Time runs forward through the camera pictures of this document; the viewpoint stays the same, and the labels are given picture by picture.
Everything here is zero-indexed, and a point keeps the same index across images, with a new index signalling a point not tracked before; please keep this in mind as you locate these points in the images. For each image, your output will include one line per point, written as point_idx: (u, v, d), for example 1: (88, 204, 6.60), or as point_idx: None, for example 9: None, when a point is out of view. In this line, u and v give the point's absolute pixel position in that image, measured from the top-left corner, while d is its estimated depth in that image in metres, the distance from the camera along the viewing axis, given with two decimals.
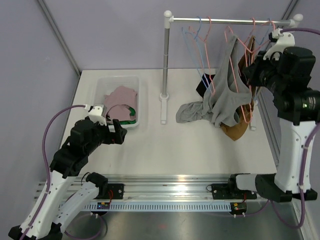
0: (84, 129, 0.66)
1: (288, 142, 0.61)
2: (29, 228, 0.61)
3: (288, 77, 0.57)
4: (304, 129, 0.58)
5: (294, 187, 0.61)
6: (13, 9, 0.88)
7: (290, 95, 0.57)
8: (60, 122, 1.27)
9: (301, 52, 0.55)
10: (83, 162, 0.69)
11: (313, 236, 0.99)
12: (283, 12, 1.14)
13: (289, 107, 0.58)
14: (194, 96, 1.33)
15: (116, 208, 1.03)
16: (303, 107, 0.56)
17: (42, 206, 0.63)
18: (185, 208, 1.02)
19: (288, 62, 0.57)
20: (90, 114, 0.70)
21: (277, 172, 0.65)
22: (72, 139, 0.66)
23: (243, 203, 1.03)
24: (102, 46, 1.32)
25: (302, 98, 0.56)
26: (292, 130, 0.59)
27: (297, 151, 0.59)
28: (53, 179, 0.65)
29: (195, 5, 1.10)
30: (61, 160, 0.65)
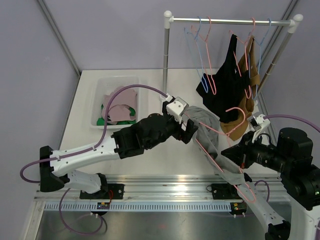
0: (151, 127, 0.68)
1: (300, 218, 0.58)
2: (55, 159, 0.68)
3: (292, 160, 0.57)
4: (318, 211, 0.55)
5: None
6: (13, 8, 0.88)
7: (299, 180, 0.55)
8: (60, 122, 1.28)
9: (297, 135, 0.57)
10: (135, 153, 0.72)
11: None
12: (283, 12, 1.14)
13: (301, 193, 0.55)
14: (194, 97, 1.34)
15: (116, 208, 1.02)
16: (315, 193, 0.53)
17: (79, 154, 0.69)
18: (185, 209, 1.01)
19: (287, 145, 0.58)
20: (168, 107, 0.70)
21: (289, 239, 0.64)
22: (141, 129, 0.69)
23: (243, 203, 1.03)
24: (102, 47, 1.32)
25: (311, 180, 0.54)
26: (304, 212, 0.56)
27: (311, 231, 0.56)
28: (106, 143, 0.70)
29: (195, 5, 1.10)
30: (123, 138, 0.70)
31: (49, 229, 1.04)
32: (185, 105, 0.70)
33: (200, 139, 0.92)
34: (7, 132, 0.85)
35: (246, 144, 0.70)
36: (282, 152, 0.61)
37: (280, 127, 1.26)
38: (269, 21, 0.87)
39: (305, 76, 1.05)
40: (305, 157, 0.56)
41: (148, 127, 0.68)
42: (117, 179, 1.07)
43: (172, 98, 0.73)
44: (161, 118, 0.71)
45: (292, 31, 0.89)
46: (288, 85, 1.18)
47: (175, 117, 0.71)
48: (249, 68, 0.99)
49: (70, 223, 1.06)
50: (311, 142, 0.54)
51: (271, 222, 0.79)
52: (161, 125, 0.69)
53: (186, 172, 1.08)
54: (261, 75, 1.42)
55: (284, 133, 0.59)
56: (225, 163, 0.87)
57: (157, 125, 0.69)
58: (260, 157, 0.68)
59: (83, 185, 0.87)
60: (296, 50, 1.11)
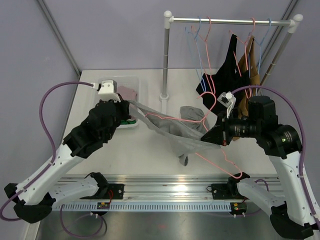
0: (102, 115, 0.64)
1: (283, 174, 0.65)
2: (22, 191, 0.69)
3: (260, 120, 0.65)
4: (293, 159, 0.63)
5: (309, 218, 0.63)
6: (13, 9, 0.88)
7: (269, 135, 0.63)
8: (60, 123, 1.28)
9: (261, 99, 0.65)
10: (96, 145, 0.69)
11: None
12: (283, 12, 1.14)
13: (273, 146, 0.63)
14: (194, 97, 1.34)
15: (116, 208, 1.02)
16: (283, 141, 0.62)
17: (41, 176, 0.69)
18: (185, 209, 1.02)
19: (256, 108, 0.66)
20: (101, 93, 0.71)
21: (289, 208, 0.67)
22: (92, 122, 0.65)
23: (243, 203, 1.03)
24: (102, 47, 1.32)
25: (279, 134, 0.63)
26: (283, 164, 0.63)
27: (297, 183, 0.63)
28: (60, 153, 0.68)
29: (195, 5, 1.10)
30: (75, 138, 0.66)
31: (50, 229, 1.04)
32: (113, 83, 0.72)
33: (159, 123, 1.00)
34: (7, 132, 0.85)
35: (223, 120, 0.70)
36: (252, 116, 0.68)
37: None
38: (269, 21, 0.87)
39: (305, 76, 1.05)
40: (271, 116, 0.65)
41: (98, 116, 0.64)
42: (117, 179, 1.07)
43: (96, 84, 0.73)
44: (108, 104, 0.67)
45: (292, 31, 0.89)
46: (288, 85, 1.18)
47: (113, 97, 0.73)
48: (249, 68, 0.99)
49: (68, 225, 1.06)
50: (273, 102, 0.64)
51: (273, 205, 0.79)
52: (111, 110, 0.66)
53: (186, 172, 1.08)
54: (261, 75, 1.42)
55: (252, 99, 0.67)
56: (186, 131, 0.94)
57: (105, 111, 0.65)
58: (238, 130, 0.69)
59: (76, 194, 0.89)
60: (296, 49, 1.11)
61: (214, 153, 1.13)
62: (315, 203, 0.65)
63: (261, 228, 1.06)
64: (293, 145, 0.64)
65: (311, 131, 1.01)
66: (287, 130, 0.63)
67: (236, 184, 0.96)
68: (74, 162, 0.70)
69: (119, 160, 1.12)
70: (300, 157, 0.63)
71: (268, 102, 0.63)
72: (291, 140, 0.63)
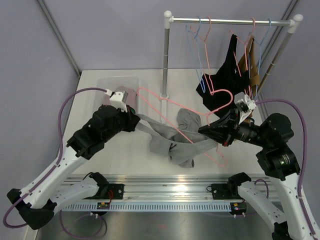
0: (106, 116, 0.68)
1: (282, 194, 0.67)
2: (27, 195, 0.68)
3: (271, 145, 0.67)
4: (291, 180, 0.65)
5: (309, 238, 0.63)
6: (13, 9, 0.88)
7: (270, 157, 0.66)
8: (60, 122, 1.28)
9: (282, 126, 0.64)
10: (98, 147, 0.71)
11: None
12: (283, 12, 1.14)
13: (271, 169, 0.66)
14: (194, 97, 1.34)
15: (116, 208, 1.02)
16: (281, 164, 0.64)
17: (47, 178, 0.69)
18: (185, 209, 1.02)
19: (272, 133, 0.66)
20: (112, 100, 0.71)
21: (290, 228, 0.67)
22: (96, 124, 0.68)
23: (243, 203, 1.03)
24: (102, 47, 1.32)
25: (278, 157, 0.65)
26: (282, 185, 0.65)
27: (295, 203, 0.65)
28: (66, 154, 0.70)
29: (195, 5, 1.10)
30: (79, 140, 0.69)
31: (50, 229, 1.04)
32: (124, 93, 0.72)
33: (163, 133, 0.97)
34: (7, 132, 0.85)
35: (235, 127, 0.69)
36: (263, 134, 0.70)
37: None
38: (269, 21, 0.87)
39: (305, 76, 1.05)
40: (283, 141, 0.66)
41: (103, 117, 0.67)
42: (117, 179, 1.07)
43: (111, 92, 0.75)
44: (111, 108, 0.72)
45: (292, 31, 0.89)
46: (288, 85, 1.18)
47: (121, 107, 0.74)
48: (249, 68, 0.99)
49: (68, 225, 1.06)
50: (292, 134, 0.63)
51: (276, 221, 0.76)
52: (112, 111, 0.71)
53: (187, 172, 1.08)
54: (261, 75, 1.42)
55: (272, 123, 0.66)
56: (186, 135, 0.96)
57: (110, 113, 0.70)
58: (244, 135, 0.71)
59: (77, 196, 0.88)
60: (296, 49, 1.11)
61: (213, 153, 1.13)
62: (314, 222, 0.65)
63: (261, 229, 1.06)
64: (293, 168, 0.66)
65: (311, 131, 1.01)
66: (286, 153, 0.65)
67: (237, 186, 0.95)
68: (79, 164, 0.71)
69: (119, 160, 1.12)
70: (299, 179, 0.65)
71: (288, 133, 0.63)
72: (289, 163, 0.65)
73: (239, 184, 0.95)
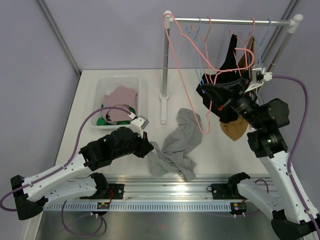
0: (122, 137, 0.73)
1: (274, 173, 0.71)
2: (28, 186, 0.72)
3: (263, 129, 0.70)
4: (280, 158, 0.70)
5: (304, 215, 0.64)
6: (13, 9, 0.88)
7: (260, 139, 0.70)
8: (60, 122, 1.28)
9: (279, 116, 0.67)
10: (106, 162, 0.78)
11: None
12: (283, 12, 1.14)
13: (259, 148, 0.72)
14: (194, 96, 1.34)
15: (116, 208, 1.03)
16: (268, 142, 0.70)
17: (51, 176, 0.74)
18: (185, 209, 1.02)
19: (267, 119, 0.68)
20: (133, 124, 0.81)
21: (285, 210, 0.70)
22: (110, 141, 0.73)
23: (243, 203, 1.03)
24: (102, 47, 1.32)
25: (265, 137, 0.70)
26: (272, 164, 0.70)
27: (285, 180, 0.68)
28: (75, 161, 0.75)
29: (195, 5, 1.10)
30: (90, 152, 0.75)
31: (50, 229, 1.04)
32: (145, 120, 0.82)
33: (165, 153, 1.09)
34: (7, 132, 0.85)
35: (239, 94, 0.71)
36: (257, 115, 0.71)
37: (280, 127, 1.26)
38: (269, 21, 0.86)
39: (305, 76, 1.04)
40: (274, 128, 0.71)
41: (118, 138, 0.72)
42: (117, 179, 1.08)
43: (134, 116, 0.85)
44: (128, 131, 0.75)
45: (292, 31, 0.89)
46: (288, 85, 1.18)
47: (138, 131, 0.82)
48: (249, 68, 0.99)
49: (68, 224, 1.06)
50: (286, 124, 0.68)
51: (275, 209, 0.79)
52: (128, 133, 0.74)
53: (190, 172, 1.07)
54: None
55: (272, 111, 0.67)
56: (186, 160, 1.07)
57: (125, 135, 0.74)
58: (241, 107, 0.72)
59: (72, 195, 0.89)
60: (296, 49, 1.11)
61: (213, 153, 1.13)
62: (308, 200, 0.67)
63: (262, 229, 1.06)
64: (281, 146, 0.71)
65: (311, 131, 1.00)
66: (274, 134, 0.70)
67: (236, 184, 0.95)
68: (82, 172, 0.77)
69: (119, 159, 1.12)
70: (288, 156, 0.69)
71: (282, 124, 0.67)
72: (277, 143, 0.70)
73: (239, 182, 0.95)
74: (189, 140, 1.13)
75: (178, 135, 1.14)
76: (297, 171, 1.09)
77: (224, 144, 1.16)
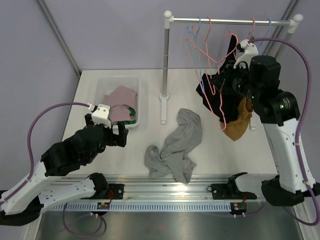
0: (87, 138, 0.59)
1: (279, 142, 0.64)
2: (4, 202, 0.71)
3: (262, 85, 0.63)
4: (288, 126, 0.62)
5: (301, 185, 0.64)
6: (13, 9, 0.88)
7: (267, 101, 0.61)
8: (59, 122, 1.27)
9: (266, 61, 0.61)
10: (73, 168, 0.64)
11: (313, 236, 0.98)
12: (284, 12, 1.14)
13: (269, 113, 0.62)
14: (194, 96, 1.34)
15: (116, 208, 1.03)
16: (280, 108, 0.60)
17: (19, 191, 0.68)
18: (185, 209, 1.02)
19: (257, 71, 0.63)
20: (94, 116, 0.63)
21: (282, 175, 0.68)
22: (76, 141, 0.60)
23: (243, 203, 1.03)
24: (102, 47, 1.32)
25: (277, 101, 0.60)
26: (279, 131, 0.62)
27: (291, 149, 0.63)
28: (37, 171, 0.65)
29: (195, 6, 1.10)
30: (52, 156, 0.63)
31: (50, 228, 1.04)
32: (110, 108, 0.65)
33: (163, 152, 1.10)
34: (7, 131, 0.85)
35: (233, 68, 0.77)
36: (250, 76, 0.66)
37: None
38: (269, 21, 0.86)
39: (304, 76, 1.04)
40: (273, 81, 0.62)
41: (83, 139, 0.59)
42: (117, 179, 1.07)
43: (93, 107, 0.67)
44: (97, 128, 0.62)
45: (292, 31, 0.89)
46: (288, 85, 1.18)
47: (104, 123, 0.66)
48: None
49: (69, 224, 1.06)
50: (280, 66, 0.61)
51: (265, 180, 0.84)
52: (96, 133, 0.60)
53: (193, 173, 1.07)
54: None
55: (255, 60, 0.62)
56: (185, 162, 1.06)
57: (92, 135, 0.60)
58: (237, 79, 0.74)
59: (69, 198, 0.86)
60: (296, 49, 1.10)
61: (214, 153, 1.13)
62: (308, 170, 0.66)
63: (262, 229, 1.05)
64: (291, 113, 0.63)
65: None
66: (286, 97, 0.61)
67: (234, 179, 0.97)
68: (51, 181, 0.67)
69: (119, 160, 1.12)
70: (297, 125, 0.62)
71: (273, 65, 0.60)
72: (288, 107, 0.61)
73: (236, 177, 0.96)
74: (188, 140, 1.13)
75: (178, 136, 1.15)
76: None
77: (224, 143, 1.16)
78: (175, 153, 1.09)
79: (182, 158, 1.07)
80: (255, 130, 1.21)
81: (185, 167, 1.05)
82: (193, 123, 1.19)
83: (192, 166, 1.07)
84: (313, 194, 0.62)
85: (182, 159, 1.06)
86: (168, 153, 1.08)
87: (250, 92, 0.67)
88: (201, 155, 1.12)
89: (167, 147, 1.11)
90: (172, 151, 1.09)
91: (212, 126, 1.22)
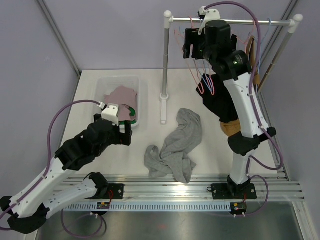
0: (101, 130, 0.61)
1: (235, 95, 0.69)
2: (16, 205, 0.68)
3: (217, 45, 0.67)
4: (242, 79, 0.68)
5: (257, 131, 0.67)
6: (13, 9, 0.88)
7: (223, 60, 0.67)
8: (60, 122, 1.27)
9: (218, 24, 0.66)
10: (87, 160, 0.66)
11: (313, 236, 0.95)
12: (284, 11, 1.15)
13: (226, 71, 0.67)
14: (194, 96, 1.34)
15: (116, 208, 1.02)
16: (235, 64, 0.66)
17: (34, 190, 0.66)
18: (185, 208, 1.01)
19: (211, 34, 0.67)
20: (104, 113, 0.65)
21: (241, 126, 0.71)
22: (88, 135, 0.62)
23: (243, 203, 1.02)
24: (102, 47, 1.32)
25: (232, 58, 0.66)
26: (235, 85, 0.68)
27: (246, 100, 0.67)
28: (53, 166, 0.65)
29: (194, 5, 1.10)
30: (67, 151, 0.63)
31: (50, 228, 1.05)
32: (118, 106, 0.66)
33: (163, 151, 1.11)
34: (7, 131, 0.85)
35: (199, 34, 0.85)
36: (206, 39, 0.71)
37: (280, 127, 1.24)
38: (269, 21, 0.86)
39: (303, 76, 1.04)
40: (227, 41, 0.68)
41: (97, 131, 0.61)
42: (117, 179, 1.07)
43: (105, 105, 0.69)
44: (107, 122, 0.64)
45: (292, 31, 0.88)
46: (287, 85, 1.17)
47: (112, 120, 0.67)
48: None
49: (69, 224, 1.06)
50: (229, 27, 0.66)
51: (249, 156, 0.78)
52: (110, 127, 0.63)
53: (193, 173, 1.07)
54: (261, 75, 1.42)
55: (209, 24, 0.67)
56: (185, 163, 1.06)
57: (105, 127, 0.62)
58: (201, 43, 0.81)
59: (74, 199, 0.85)
60: (296, 49, 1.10)
61: (214, 153, 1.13)
62: (262, 118, 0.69)
63: (262, 229, 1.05)
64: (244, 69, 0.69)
65: (309, 130, 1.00)
66: (239, 55, 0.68)
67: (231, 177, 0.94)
68: (67, 175, 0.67)
69: (119, 160, 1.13)
70: (250, 78, 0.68)
71: (224, 27, 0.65)
72: (242, 63, 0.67)
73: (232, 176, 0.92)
74: (188, 140, 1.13)
75: (178, 135, 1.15)
76: (297, 171, 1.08)
77: (223, 143, 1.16)
78: (176, 153, 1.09)
79: (182, 155, 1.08)
80: None
81: (186, 167, 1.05)
82: (195, 121, 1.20)
83: (192, 167, 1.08)
84: (267, 135, 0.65)
85: (182, 159, 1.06)
86: (168, 152, 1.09)
87: (207, 52, 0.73)
88: (202, 154, 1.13)
89: (168, 147, 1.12)
90: (173, 150, 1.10)
91: (213, 126, 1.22)
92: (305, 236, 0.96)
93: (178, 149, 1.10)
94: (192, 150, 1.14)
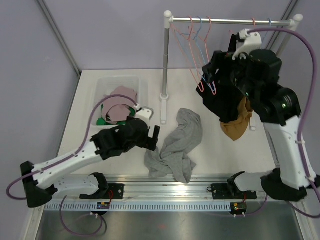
0: (137, 128, 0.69)
1: (281, 141, 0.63)
2: (38, 173, 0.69)
3: (262, 83, 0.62)
4: (290, 125, 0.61)
5: (304, 182, 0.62)
6: (13, 10, 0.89)
7: (269, 101, 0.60)
8: (59, 122, 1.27)
9: (266, 58, 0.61)
10: (117, 153, 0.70)
11: (313, 236, 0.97)
12: (284, 11, 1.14)
13: (271, 113, 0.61)
14: (194, 96, 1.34)
15: (116, 208, 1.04)
16: (283, 107, 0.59)
17: (61, 163, 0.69)
18: (185, 208, 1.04)
19: (257, 68, 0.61)
20: (138, 114, 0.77)
21: (283, 173, 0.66)
22: (124, 130, 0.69)
23: (243, 203, 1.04)
24: (102, 47, 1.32)
25: (279, 100, 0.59)
26: (282, 131, 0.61)
27: (294, 148, 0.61)
28: (87, 147, 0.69)
29: (194, 6, 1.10)
30: (102, 140, 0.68)
31: (49, 228, 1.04)
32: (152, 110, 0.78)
33: (163, 151, 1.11)
34: (7, 131, 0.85)
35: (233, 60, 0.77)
36: (248, 73, 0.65)
37: None
38: (269, 21, 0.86)
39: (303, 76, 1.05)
40: (273, 78, 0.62)
41: (134, 128, 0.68)
42: (117, 179, 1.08)
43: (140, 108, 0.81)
44: (144, 123, 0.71)
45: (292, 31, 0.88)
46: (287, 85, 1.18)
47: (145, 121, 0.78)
48: None
49: (68, 224, 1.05)
50: (280, 62, 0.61)
51: None
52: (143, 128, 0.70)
53: (193, 173, 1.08)
54: None
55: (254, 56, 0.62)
56: (185, 163, 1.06)
57: (140, 126, 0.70)
58: (235, 71, 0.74)
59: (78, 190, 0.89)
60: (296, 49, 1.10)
61: (214, 153, 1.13)
62: (310, 166, 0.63)
63: (262, 230, 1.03)
64: (292, 111, 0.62)
65: None
66: (288, 96, 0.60)
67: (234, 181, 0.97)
68: (95, 161, 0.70)
69: (119, 160, 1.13)
70: (300, 122, 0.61)
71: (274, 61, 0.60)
72: (290, 106, 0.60)
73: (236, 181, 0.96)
74: (189, 140, 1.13)
75: (178, 135, 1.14)
76: None
77: (223, 143, 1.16)
78: (176, 153, 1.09)
79: (182, 156, 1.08)
80: (255, 130, 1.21)
81: (186, 167, 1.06)
82: (196, 120, 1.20)
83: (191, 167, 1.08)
84: (315, 188, 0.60)
85: (182, 159, 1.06)
86: (168, 152, 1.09)
87: (245, 86, 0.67)
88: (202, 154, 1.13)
89: (168, 147, 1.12)
90: (174, 150, 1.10)
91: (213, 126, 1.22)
92: (305, 236, 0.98)
93: (178, 149, 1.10)
94: (191, 150, 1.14)
